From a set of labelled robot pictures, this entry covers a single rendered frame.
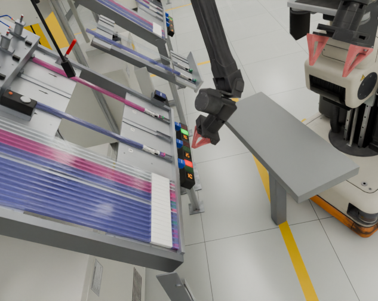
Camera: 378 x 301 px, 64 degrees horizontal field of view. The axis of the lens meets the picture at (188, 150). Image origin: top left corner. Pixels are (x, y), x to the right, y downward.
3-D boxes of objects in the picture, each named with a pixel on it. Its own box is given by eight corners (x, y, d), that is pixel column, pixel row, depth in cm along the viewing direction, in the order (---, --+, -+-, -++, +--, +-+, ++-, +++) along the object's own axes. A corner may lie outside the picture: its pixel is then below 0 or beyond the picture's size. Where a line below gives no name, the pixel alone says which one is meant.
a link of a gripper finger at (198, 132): (184, 149, 98) (200, 128, 93) (183, 135, 103) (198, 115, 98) (202, 156, 101) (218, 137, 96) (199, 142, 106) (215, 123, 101)
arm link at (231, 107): (242, 108, 90) (234, 96, 93) (226, 103, 85) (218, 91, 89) (228, 125, 93) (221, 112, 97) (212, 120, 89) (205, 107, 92)
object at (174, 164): (165, 121, 129) (173, 108, 125) (171, 266, 79) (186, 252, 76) (162, 120, 128) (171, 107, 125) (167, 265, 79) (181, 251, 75)
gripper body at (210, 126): (199, 137, 92) (214, 120, 88) (196, 117, 99) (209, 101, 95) (217, 144, 94) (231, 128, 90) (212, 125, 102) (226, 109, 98)
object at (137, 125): (165, 116, 127) (169, 110, 125) (172, 260, 77) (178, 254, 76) (123, 96, 119) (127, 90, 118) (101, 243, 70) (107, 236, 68)
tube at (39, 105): (163, 155, 102) (164, 153, 102) (163, 157, 101) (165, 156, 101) (1, 89, 82) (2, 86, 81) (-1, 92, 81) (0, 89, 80)
